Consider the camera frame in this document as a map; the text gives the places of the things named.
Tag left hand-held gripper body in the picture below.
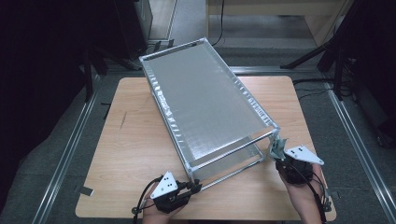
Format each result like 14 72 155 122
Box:
149 171 191 215

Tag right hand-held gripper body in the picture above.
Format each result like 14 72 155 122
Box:
275 145 325 185

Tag light blue cloth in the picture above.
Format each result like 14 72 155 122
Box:
269 137 288 161

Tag silver metal shelf rack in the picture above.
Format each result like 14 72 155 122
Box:
138 37 280 191

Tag person's left hand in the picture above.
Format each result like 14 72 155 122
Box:
141 182 185 224

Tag person's right hand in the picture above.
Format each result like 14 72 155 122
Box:
277 163 327 203

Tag black stand base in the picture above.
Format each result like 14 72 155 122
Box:
375 122 396 149

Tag black tripod stand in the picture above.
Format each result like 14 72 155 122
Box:
279 0 368 102

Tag black metal stand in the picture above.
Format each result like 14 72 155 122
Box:
82 46 143 102

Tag dark cabinet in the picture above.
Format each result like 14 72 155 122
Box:
113 0 153 60

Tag left hand-held gripper cable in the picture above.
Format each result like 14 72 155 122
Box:
132 176 163 224

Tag hand-held gripper cable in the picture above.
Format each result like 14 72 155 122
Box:
286 164 333 224
132 176 163 224

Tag right hand-held gripper cable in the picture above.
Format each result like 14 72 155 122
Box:
286 164 333 224

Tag black floor cables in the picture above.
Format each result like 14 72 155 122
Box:
292 77 336 102

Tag hanging black cable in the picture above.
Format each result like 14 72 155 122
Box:
206 0 226 48

